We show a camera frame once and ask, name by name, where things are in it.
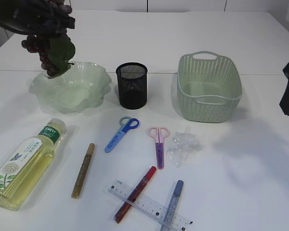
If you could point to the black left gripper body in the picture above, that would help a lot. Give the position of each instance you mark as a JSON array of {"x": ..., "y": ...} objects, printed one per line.
[{"x": 42, "y": 17}]

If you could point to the pink scissors purple sheath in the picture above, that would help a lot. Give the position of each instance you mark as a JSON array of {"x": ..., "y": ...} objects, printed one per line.
[{"x": 159, "y": 134}]

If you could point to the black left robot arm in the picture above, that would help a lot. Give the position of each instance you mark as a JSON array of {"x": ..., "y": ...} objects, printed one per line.
[{"x": 6, "y": 13}]

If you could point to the pale green wavy glass plate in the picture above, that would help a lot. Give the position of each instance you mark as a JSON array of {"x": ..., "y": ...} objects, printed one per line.
[{"x": 83, "y": 86}]

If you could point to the blue scissors with sheath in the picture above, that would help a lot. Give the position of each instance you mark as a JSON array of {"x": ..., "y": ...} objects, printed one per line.
[{"x": 126, "y": 123}]

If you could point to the yellow tea bottle green label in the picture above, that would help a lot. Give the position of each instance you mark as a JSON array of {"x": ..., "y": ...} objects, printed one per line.
[{"x": 23, "y": 169}]

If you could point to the clear plastic sheet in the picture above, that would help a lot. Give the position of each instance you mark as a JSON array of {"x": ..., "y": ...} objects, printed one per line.
[{"x": 185, "y": 149}]

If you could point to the gold glitter pen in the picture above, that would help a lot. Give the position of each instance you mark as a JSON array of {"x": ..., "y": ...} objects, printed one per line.
[{"x": 83, "y": 171}]

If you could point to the clear plastic ruler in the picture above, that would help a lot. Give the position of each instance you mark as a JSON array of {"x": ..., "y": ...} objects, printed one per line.
[{"x": 148, "y": 207}]

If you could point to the purple artificial grape bunch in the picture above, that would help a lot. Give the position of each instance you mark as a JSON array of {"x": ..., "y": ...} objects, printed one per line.
[{"x": 55, "y": 52}]

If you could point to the red glitter pen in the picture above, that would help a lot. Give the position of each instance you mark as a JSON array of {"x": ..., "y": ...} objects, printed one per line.
[{"x": 134, "y": 195}]

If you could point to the green plastic woven basket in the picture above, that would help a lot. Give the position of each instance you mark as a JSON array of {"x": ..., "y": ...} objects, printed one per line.
[{"x": 208, "y": 90}]

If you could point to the black mesh pen holder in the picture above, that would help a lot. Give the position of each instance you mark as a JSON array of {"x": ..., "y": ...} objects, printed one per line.
[{"x": 132, "y": 85}]

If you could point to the blue glitter pen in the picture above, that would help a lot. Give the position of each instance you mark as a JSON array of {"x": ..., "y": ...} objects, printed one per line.
[{"x": 172, "y": 205}]

